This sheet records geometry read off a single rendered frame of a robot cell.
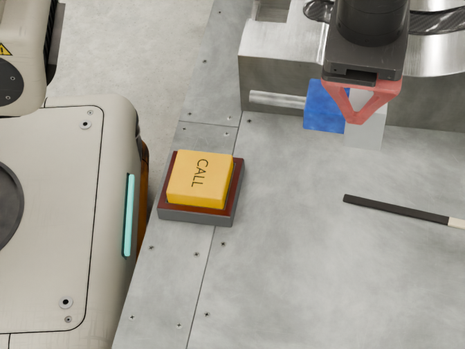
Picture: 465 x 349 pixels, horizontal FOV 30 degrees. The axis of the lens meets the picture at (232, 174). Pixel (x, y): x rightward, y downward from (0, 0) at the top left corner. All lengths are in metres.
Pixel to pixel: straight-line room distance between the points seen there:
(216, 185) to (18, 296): 0.70
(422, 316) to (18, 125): 1.10
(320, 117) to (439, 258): 0.20
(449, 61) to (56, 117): 1.00
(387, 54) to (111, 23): 1.68
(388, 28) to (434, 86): 0.23
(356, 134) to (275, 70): 0.17
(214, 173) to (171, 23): 1.45
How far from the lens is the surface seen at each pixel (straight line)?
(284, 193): 0.94
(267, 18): 1.03
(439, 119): 0.99
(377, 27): 0.73
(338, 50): 0.73
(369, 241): 0.91
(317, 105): 0.82
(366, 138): 0.83
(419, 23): 1.01
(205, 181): 0.90
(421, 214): 0.93
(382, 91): 0.75
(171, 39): 2.29
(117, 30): 2.35
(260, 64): 0.95
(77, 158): 1.69
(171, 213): 0.91
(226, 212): 0.90
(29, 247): 1.59
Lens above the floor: 1.55
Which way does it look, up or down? 52 degrees down
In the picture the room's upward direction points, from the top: 5 degrees counter-clockwise
